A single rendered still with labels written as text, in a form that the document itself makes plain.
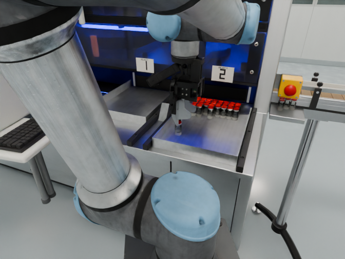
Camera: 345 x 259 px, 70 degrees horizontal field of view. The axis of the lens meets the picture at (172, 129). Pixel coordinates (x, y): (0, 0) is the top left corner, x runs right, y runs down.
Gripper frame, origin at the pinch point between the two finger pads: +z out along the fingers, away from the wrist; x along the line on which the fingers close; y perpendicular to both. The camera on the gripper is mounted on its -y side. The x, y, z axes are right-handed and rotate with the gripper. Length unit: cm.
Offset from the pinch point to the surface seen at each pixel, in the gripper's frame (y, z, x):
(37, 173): -86, 55, 7
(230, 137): 16.3, 7.1, 7.2
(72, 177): -88, 77, 31
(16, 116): -74, 13, -1
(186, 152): 5.9, 6.3, -6.9
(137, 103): -25.7, 7.1, 20.4
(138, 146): -9.6, 7.3, -8.0
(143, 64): -27.3, -7.1, 30.4
